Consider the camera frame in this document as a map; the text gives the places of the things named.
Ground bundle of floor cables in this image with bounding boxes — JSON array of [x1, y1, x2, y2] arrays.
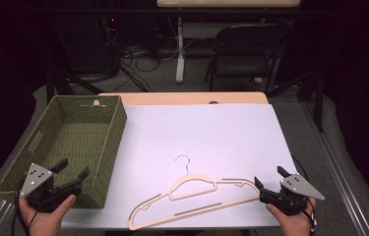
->
[[101, 16, 197, 93]]

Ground black stand legs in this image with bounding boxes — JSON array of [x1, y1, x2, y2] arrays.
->
[[266, 67, 326, 134], [44, 67, 105, 103]]

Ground person's left hand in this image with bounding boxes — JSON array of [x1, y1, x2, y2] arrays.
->
[[18, 194, 77, 236]]

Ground person's right hand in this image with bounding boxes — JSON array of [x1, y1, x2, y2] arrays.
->
[[265, 197, 318, 236]]

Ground black folding chair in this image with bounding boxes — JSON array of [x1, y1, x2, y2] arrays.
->
[[204, 22, 292, 93]]

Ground black and white gripper cable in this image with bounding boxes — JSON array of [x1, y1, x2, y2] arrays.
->
[[301, 199, 318, 236]]

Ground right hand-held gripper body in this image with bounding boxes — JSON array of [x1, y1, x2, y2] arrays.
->
[[259, 173, 326, 216]]

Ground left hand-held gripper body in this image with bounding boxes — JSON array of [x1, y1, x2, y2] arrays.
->
[[20, 162, 84, 211]]

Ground white paper sheet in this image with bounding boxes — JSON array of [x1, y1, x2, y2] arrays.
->
[[61, 103, 300, 230]]

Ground green woven basket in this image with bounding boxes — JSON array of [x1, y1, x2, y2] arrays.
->
[[0, 94, 128, 209]]

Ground beige clothes hanger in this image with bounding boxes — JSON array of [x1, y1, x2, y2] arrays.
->
[[127, 154, 262, 231]]

